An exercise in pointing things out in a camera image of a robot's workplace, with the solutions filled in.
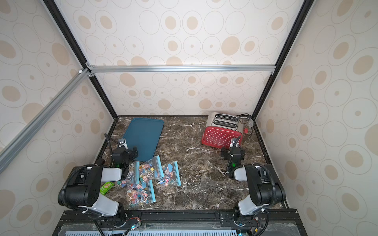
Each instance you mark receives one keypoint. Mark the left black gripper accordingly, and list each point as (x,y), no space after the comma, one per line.
(125,152)

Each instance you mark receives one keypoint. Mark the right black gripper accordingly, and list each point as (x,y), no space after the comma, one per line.
(233,151)

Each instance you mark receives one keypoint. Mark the teal plastic tray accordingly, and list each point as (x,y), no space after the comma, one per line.
(144,134)

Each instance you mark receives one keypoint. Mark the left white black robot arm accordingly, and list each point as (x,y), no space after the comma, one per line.
(81,190)

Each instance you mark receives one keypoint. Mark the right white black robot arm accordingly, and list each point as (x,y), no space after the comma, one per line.
(265,188)

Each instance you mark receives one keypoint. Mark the candy ziploc bag front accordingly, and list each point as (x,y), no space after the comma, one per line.
(142,193)

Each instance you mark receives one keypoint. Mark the brown spice jar black cap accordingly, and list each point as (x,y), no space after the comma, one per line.
(100,162)

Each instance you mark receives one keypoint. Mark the red silver toaster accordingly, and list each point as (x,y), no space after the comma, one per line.
(221,129)

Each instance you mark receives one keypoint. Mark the green snack packet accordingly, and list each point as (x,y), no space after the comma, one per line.
(106,187)

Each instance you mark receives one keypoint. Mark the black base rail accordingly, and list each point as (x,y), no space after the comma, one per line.
(224,222)

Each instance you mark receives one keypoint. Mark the horizontal aluminium frame bar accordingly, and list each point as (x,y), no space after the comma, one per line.
(182,68)

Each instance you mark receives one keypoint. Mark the left slanted aluminium frame bar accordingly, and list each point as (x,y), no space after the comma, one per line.
(19,142)

